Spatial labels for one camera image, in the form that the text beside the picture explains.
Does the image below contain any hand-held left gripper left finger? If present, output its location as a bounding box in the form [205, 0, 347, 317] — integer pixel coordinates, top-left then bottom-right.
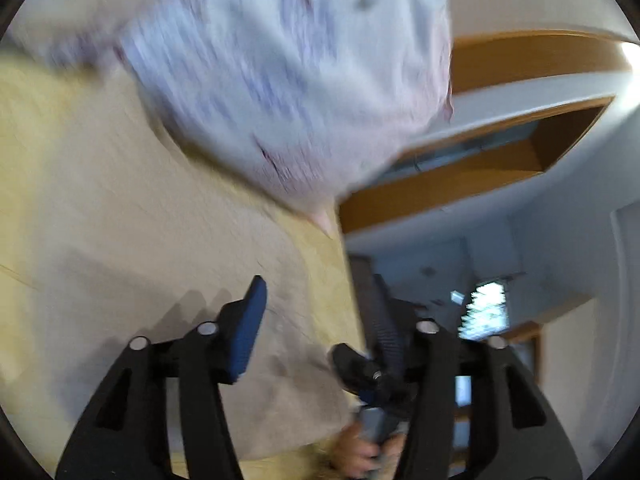
[55, 275, 269, 480]

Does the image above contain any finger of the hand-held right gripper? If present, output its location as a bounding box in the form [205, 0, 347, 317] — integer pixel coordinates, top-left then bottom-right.
[327, 342, 407, 407]

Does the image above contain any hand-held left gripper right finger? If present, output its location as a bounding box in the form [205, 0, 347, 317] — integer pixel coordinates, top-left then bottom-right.
[371, 274, 585, 480]

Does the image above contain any person's right hand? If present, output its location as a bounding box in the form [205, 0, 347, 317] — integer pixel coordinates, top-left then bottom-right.
[339, 422, 407, 479]

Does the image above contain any bright window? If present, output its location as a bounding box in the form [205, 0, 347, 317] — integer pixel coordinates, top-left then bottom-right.
[450, 280, 512, 342]

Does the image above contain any white patterned cloth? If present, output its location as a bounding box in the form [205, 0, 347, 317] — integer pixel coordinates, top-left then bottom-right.
[117, 0, 455, 233]

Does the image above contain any yellow patterned bed sheet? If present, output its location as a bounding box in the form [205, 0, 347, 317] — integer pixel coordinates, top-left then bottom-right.
[0, 50, 368, 480]

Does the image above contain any pink floral pillow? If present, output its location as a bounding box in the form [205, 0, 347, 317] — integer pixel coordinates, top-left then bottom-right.
[7, 0, 201, 68]

